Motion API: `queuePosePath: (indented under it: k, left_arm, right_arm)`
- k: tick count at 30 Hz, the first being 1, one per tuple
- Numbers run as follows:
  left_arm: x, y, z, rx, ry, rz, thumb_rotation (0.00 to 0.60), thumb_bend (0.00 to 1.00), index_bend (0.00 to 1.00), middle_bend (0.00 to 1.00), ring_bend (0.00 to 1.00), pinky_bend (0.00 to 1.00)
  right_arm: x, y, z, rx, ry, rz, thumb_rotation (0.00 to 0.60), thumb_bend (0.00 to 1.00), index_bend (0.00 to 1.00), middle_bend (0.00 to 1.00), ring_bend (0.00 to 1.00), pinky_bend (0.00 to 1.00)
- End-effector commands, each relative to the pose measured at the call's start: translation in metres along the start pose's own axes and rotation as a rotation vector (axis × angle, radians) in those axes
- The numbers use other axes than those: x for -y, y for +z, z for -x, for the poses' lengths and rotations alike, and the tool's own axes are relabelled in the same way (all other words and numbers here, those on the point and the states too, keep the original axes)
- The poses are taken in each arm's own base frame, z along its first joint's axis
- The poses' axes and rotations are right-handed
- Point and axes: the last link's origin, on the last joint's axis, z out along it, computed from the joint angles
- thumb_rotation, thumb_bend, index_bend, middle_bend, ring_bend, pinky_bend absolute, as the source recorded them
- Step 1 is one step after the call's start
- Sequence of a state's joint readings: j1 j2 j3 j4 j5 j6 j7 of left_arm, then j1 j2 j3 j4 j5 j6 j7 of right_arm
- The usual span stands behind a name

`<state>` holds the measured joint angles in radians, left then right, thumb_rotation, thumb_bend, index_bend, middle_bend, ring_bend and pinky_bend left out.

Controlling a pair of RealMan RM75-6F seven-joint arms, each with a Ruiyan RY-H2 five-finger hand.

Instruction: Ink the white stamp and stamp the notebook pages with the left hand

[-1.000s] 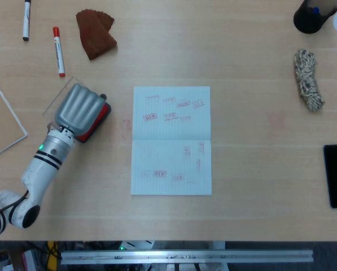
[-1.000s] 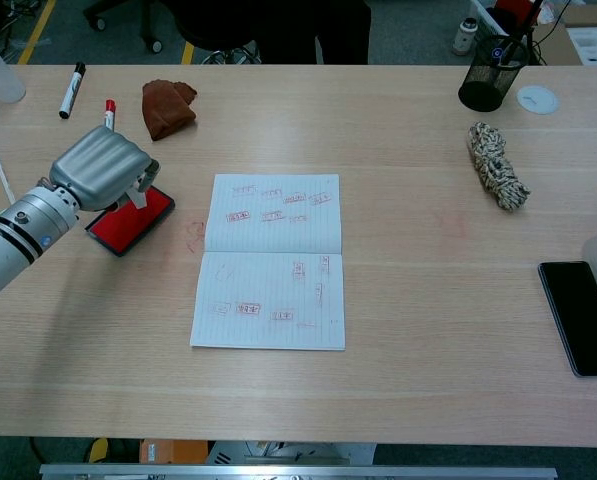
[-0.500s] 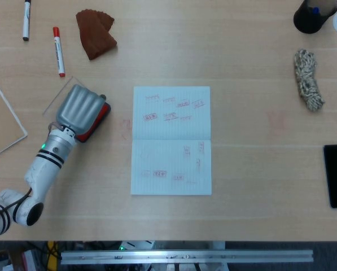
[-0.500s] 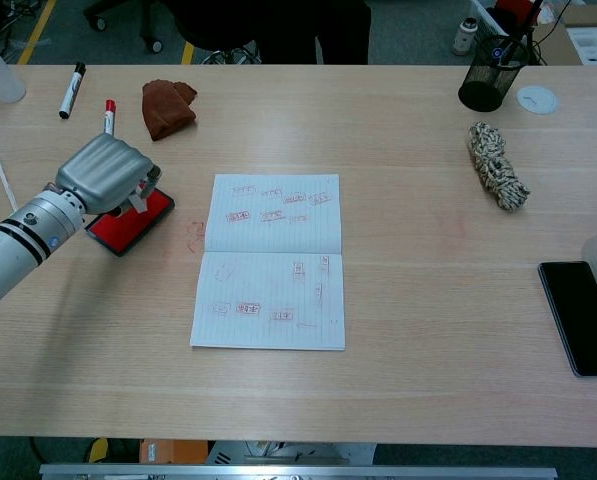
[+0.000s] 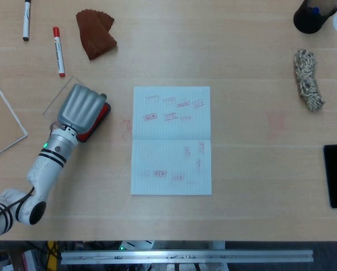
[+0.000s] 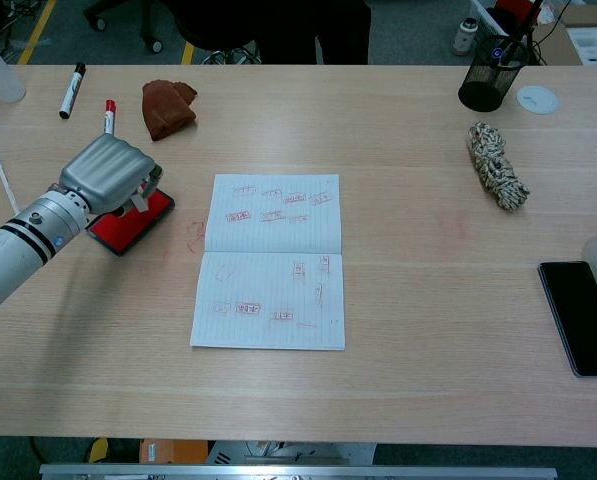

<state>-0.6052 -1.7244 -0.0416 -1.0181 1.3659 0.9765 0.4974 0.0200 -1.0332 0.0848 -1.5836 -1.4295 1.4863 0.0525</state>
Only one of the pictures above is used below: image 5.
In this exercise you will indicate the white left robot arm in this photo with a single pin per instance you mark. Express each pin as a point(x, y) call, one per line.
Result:
point(47, 166)

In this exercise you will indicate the light blue stamped paper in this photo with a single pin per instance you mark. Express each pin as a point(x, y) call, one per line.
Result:
point(171, 158)

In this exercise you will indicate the red ink pad clear lid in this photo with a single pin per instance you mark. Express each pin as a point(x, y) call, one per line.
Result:
point(104, 110)

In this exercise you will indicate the brown folded cloth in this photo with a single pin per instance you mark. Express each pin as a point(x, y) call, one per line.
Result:
point(96, 35)

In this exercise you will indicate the red whiteboard marker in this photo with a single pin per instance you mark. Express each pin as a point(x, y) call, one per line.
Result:
point(58, 53)

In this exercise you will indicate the clear acrylic board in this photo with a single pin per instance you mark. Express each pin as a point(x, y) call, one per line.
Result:
point(1, 118)

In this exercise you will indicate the black whiteboard marker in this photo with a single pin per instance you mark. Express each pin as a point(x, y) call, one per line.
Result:
point(26, 22)

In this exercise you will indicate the black mesh pen holder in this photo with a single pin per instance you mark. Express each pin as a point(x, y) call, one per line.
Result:
point(309, 21)

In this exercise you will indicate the aluminium rail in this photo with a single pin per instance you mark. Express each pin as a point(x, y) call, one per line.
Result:
point(185, 256)

